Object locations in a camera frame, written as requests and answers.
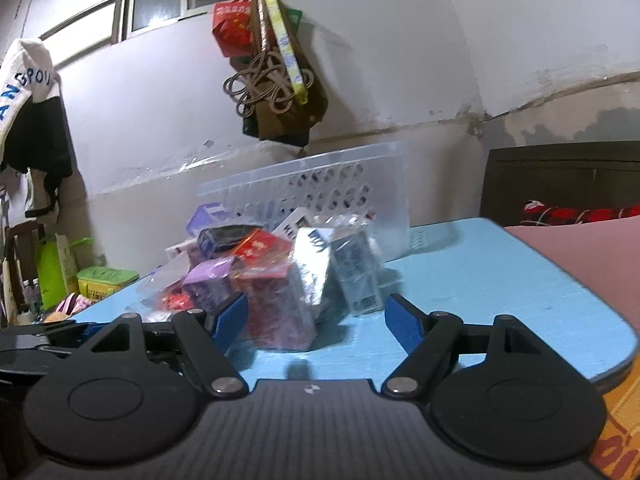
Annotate coiled tan rope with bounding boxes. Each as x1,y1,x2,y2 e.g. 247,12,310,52
222,52,317,118

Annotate lilac box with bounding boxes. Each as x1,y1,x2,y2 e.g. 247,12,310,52
181,256,244,313

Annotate red candy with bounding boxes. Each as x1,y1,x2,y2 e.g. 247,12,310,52
160,285,195,312

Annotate pink pillow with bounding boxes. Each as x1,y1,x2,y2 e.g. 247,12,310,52
506,217,640,328

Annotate white Kent cigarette box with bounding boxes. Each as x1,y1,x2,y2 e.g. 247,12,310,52
272,207,314,242

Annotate purple box top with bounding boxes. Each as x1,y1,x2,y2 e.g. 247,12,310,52
186,203,232,237

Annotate red plaid blanket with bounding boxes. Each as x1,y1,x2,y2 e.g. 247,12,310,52
520,200,640,226

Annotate white blue patterned box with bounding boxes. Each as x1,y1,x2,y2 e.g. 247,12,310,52
293,226,336,323

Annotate green plastic bag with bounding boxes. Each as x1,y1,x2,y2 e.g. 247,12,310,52
36,234,93,311

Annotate red hanging paper bag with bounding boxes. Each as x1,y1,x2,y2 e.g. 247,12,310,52
212,0,253,58

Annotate grey silver box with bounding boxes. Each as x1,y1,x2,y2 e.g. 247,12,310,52
331,229,383,316

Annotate white black hanging jacket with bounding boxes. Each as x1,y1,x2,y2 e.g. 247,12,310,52
1,38,73,218

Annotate brown hanging bag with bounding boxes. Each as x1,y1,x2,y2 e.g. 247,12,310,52
222,2,328,148

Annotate clear plastic perforated basket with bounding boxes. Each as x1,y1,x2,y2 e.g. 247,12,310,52
196,142,410,260

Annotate red cigarette box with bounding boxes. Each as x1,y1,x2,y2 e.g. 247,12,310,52
231,229,292,266

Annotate yellow patterned lanyard strap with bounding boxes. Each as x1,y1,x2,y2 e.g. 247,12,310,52
252,0,310,106

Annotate green lidded yellow box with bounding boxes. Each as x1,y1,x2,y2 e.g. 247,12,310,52
76,266,139,301

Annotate dark wooden headboard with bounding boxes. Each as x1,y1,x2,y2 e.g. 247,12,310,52
480,141,639,226

